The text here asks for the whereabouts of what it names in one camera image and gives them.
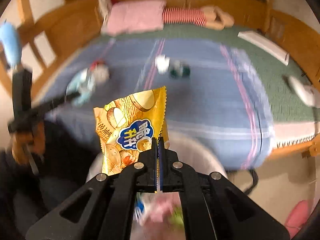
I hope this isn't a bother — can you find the clear plastic bag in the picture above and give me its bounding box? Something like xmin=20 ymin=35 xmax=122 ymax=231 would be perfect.
xmin=67 ymin=65 xmax=110 ymax=107

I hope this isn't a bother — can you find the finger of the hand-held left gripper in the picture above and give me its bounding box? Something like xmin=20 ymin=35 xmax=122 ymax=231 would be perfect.
xmin=31 ymin=91 xmax=82 ymax=117

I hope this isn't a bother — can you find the blue striped bedsheet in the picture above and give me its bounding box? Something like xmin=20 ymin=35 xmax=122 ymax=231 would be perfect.
xmin=37 ymin=39 xmax=274 ymax=169

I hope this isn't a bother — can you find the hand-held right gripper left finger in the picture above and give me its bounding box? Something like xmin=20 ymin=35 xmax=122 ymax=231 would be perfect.
xmin=25 ymin=136 xmax=159 ymax=240

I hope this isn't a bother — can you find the pink slipper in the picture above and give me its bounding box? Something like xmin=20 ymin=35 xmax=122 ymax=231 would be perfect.
xmin=285 ymin=200 xmax=313 ymax=233

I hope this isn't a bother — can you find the light green wrapper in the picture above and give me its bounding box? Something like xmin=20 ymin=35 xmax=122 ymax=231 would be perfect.
xmin=170 ymin=206 xmax=184 ymax=228

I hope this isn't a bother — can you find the pink pillow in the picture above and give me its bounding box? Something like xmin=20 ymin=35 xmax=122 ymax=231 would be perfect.
xmin=101 ymin=0 xmax=167 ymax=35

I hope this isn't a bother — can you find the white handheld appliance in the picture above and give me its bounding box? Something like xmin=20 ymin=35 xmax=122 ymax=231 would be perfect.
xmin=287 ymin=76 xmax=320 ymax=108

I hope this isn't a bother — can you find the person's left hand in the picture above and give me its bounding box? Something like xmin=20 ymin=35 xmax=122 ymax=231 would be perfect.
xmin=11 ymin=125 xmax=45 ymax=165

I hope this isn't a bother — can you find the yellow snack bag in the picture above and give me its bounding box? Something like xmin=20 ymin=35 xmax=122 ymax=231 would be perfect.
xmin=93 ymin=86 xmax=170 ymax=178

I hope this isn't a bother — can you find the pink tissue packet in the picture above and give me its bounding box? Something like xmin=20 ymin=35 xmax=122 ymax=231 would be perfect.
xmin=147 ymin=195 xmax=180 ymax=223

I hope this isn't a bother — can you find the white flat board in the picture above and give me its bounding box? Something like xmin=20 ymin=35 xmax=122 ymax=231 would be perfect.
xmin=237 ymin=31 xmax=290 ymax=65

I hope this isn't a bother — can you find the black floor cable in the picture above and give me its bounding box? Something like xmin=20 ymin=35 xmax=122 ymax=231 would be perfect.
xmin=230 ymin=169 xmax=259 ymax=195

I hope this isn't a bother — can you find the crumpled white tissue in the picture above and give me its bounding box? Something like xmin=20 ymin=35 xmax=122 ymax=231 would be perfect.
xmin=154 ymin=55 xmax=170 ymax=74

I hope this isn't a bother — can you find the dark teal crumpled wrapper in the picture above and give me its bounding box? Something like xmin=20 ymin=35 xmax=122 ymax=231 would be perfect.
xmin=169 ymin=60 xmax=191 ymax=78

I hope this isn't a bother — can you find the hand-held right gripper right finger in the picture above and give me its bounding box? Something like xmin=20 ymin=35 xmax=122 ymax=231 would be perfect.
xmin=159 ymin=136 xmax=290 ymax=240

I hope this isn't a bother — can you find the green bed mat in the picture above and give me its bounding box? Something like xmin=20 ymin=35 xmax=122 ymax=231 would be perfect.
xmin=82 ymin=25 xmax=320 ymax=125

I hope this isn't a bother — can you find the wooden bunk bed frame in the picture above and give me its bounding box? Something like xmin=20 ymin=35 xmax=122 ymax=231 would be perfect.
xmin=0 ymin=0 xmax=320 ymax=160

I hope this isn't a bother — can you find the striped plush doll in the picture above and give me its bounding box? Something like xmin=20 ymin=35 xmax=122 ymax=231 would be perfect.
xmin=162 ymin=5 xmax=235 ymax=29

